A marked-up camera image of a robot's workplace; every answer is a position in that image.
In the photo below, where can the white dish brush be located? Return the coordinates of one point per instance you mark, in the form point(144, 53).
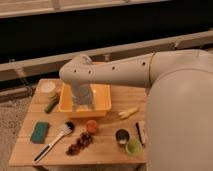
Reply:
point(66, 129)

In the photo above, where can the yellow banana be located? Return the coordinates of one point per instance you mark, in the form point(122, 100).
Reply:
point(127, 113)

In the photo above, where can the dark grape bunch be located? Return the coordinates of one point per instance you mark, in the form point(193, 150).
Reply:
point(82, 142)

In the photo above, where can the white round bowl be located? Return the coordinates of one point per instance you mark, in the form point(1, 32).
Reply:
point(48, 87)

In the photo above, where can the red apple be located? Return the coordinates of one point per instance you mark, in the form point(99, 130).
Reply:
point(92, 126)

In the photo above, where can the yellow plastic bin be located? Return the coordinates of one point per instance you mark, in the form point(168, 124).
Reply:
point(102, 100)

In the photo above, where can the green plastic cup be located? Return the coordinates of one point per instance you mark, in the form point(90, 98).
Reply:
point(134, 147)

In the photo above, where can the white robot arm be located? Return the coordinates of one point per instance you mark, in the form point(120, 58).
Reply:
point(179, 110)

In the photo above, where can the green cucumber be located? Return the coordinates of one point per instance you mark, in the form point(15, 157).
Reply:
point(51, 105)

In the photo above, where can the green sponge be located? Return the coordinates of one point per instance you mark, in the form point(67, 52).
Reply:
point(39, 132)

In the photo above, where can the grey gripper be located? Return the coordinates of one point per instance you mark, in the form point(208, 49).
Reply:
point(82, 95)

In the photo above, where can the metal cup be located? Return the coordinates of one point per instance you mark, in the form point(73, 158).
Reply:
point(122, 136)

